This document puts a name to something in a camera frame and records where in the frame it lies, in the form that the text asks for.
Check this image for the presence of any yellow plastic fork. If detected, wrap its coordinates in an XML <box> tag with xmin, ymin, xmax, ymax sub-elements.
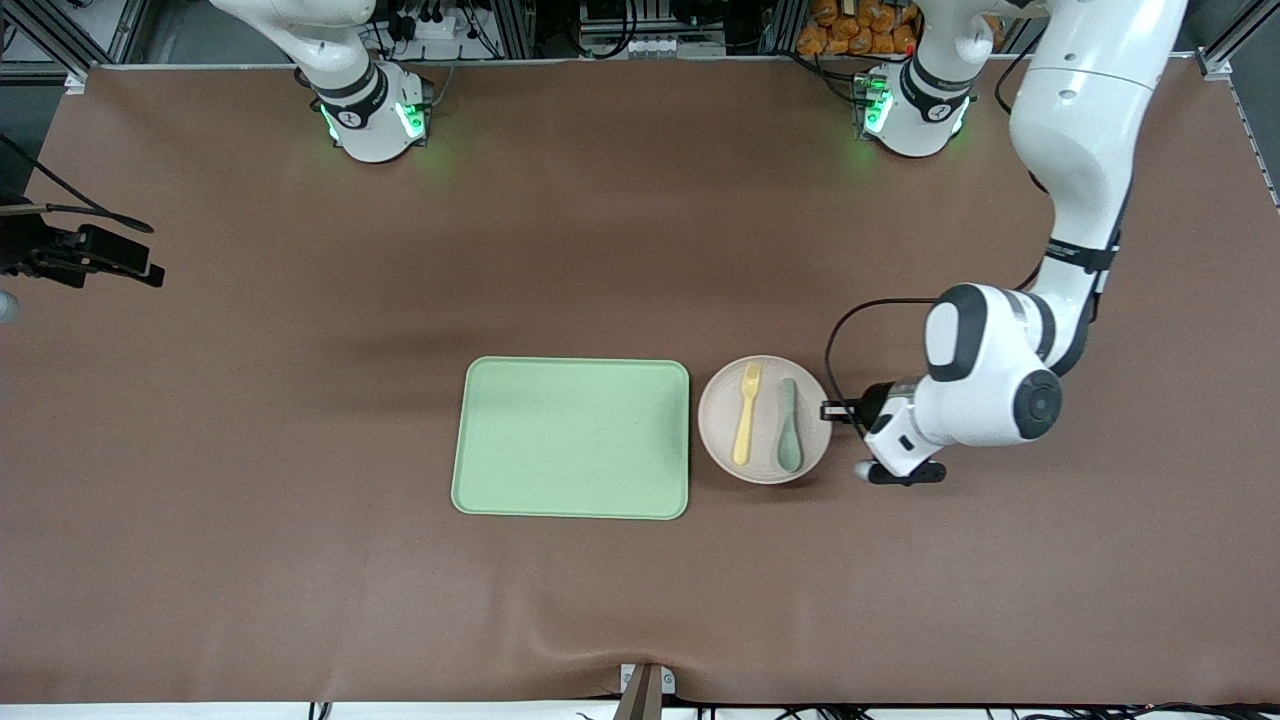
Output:
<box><xmin>732</xmin><ymin>361</ymin><xmax>764</xmax><ymax>468</ymax></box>

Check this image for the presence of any beige round plate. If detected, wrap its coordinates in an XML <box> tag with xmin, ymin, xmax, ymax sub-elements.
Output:
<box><xmin>698</xmin><ymin>355</ymin><xmax>832</xmax><ymax>486</ymax></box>

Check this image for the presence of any green plastic spoon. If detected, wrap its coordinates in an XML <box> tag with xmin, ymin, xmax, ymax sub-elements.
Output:
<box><xmin>776</xmin><ymin>377</ymin><xmax>804</xmax><ymax>474</ymax></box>

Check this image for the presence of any light green rectangular tray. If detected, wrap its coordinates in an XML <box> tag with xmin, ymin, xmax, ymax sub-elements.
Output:
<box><xmin>451</xmin><ymin>357</ymin><xmax>691</xmax><ymax>521</ymax></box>

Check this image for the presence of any brown table cover mat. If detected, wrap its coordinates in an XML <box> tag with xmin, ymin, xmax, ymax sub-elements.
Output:
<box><xmin>0</xmin><ymin>58</ymin><xmax>1280</xmax><ymax>707</ymax></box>

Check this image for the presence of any bag of orange buns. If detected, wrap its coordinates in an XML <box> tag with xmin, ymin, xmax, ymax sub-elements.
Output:
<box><xmin>797</xmin><ymin>0</ymin><xmax>921</xmax><ymax>57</ymax></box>

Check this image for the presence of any white power strip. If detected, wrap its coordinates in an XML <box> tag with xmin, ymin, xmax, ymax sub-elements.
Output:
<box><xmin>385</xmin><ymin>8</ymin><xmax>483</xmax><ymax>43</ymax></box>

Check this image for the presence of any white terminal strip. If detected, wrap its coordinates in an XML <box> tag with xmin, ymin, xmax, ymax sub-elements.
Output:
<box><xmin>578</xmin><ymin>35</ymin><xmax>728</xmax><ymax>59</ymax></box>

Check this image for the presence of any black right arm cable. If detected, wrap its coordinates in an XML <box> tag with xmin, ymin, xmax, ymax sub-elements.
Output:
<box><xmin>0</xmin><ymin>135</ymin><xmax>156</xmax><ymax>233</ymax></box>

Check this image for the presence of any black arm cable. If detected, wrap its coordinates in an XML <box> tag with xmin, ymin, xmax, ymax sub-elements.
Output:
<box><xmin>0</xmin><ymin>135</ymin><xmax>156</xmax><ymax>233</ymax></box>
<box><xmin>824</xmin><ymin>55</ymin><xmax>1049</xmax><ymax>406</ymax></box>

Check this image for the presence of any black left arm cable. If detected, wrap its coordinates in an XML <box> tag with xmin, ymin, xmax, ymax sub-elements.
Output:
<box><xmin>824</xmin><ymin>55</ymin><xmax>1049</xmax><ymax>406</ymax></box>

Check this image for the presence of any aluminium frame post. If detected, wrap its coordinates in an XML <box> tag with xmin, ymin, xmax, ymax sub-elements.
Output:
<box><xmin>487</xmin><ymin>0</ymin><xmax>541</xmax><ymax>58</ymax></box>

